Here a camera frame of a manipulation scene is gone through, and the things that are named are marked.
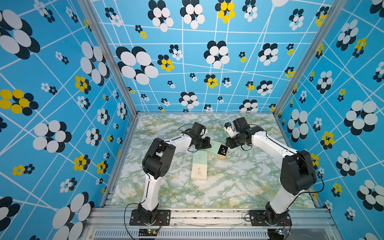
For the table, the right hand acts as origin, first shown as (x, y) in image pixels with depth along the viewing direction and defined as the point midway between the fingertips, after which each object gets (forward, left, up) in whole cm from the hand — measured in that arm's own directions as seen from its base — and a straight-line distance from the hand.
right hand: (230, 142), depth 92 cm
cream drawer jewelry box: (-16, +19, -7) cm, 26 cm away
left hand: (+1, +10, -5) cm, 11 cm away
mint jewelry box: (-7, +19, -5) cm, 21 cm away
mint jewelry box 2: (+1, +9, -6) cm, 11 cm away
